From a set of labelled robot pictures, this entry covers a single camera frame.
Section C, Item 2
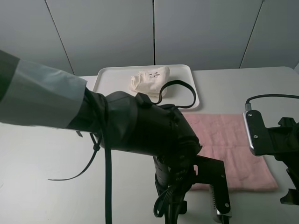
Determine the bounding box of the cream white towel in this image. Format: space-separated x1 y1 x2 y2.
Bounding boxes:
129 66 170 98

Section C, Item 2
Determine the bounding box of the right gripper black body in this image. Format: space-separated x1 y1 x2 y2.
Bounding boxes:
275 117 299 205

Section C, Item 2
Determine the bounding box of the pink towel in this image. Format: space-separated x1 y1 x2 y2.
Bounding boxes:
184 114 278 192

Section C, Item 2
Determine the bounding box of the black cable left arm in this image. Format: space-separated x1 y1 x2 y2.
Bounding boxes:
48 80 197 224

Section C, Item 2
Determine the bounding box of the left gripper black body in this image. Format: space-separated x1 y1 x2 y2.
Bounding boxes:
153 156 197 224

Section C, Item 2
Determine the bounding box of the white rectangular plastic tray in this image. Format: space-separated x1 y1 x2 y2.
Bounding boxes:
93 64 200 111

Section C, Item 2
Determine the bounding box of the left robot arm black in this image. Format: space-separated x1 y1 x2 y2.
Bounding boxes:
0 51 201 224

